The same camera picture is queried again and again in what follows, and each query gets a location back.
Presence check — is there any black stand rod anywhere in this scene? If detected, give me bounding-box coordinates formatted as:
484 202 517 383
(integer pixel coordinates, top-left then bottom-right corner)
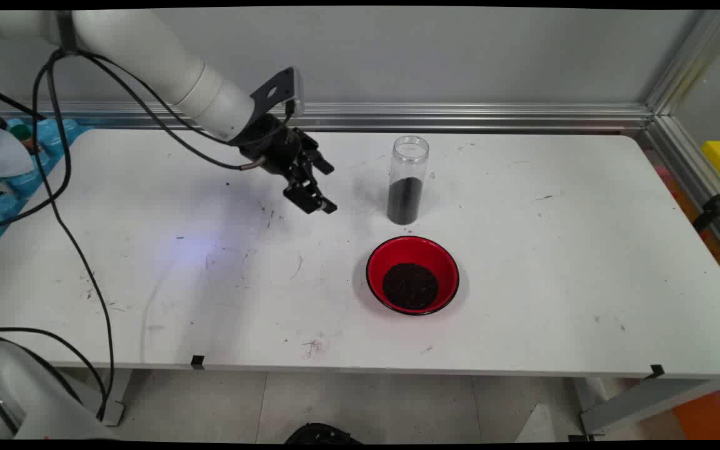
692 179 720 234

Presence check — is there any black cable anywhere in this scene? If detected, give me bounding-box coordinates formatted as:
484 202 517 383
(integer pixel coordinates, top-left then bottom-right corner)
31 50 268 424
0 49 292 234
0 326 109 413

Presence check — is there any black round floor object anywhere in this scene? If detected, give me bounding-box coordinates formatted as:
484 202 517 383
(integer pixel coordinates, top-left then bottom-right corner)
284 422 365 444

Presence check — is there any green capped bottle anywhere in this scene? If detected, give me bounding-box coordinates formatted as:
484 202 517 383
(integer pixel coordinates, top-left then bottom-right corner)
9 123 42 157

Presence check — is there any long aluminium frame rail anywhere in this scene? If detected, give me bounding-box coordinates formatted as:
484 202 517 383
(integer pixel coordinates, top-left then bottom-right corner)
0 100 654 134

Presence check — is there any grey metal table leg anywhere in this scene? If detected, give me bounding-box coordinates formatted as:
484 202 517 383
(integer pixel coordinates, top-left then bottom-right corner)
571 375 720 436
92 369 134 428

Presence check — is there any blue plastic bags pile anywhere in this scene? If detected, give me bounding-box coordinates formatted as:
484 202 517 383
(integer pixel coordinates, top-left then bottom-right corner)
0 117 93 260

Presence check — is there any aluminium frame post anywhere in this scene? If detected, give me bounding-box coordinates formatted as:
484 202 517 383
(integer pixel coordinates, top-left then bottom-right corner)
643 9 720 119

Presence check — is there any clear plastic jar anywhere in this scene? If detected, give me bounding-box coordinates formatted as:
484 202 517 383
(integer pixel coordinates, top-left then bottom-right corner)
387 135 430 226

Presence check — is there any red bowl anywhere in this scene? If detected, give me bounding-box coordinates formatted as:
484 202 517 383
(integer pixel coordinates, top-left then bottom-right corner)
365 235 461 317

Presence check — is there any thin black rod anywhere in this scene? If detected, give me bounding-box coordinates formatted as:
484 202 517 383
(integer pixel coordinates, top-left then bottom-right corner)
0 83 47 121

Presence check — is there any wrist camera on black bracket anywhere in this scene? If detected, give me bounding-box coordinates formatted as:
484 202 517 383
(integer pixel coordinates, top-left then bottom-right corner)
249 67 305 121

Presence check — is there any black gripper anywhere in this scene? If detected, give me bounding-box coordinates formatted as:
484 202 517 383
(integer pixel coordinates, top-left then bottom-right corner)
232 112 339 216

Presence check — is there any orange box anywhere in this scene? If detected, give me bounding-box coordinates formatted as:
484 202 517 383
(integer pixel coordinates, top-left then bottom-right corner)
672 380 720 441

